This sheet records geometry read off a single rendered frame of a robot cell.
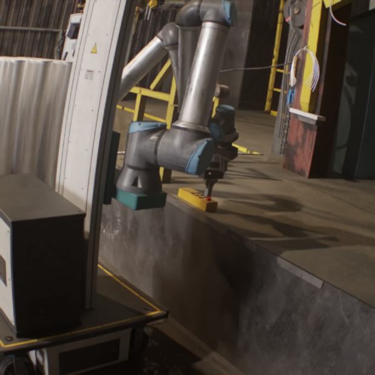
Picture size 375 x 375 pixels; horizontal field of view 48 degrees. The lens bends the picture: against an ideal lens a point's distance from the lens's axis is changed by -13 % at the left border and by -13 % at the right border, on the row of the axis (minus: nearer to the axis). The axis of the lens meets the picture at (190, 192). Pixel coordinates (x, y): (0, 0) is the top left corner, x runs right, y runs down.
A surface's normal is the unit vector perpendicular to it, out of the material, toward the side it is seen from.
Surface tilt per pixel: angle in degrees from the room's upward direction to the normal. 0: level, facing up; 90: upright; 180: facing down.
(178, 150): 80
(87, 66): 90
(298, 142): 90
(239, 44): 90
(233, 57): 90
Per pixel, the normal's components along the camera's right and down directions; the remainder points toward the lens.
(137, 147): -0.37, 0.20
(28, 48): 0.58, 0.31
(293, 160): -0.79, 0.04
